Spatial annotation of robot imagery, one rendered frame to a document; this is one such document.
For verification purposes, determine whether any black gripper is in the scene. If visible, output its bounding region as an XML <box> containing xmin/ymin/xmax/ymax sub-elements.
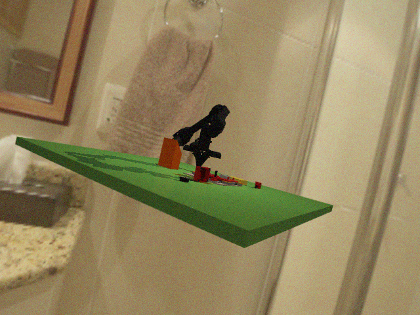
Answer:
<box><xmin>183</xmin><ymin>136</ymin><xmax>221</xmax><ymax>167</ymax></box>

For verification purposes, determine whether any yellow rectangular block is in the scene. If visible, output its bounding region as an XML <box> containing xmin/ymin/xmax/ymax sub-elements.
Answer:
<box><xmin>229</xmin><ymin>176</ymin><xmax>247</xmax><ymax>186</ymax></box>

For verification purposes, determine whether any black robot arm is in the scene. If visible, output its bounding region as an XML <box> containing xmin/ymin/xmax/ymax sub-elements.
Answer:
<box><xmin>172</xmin><ymin>104</ymin><xmax>230</xmax><ymax>152</ymax></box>

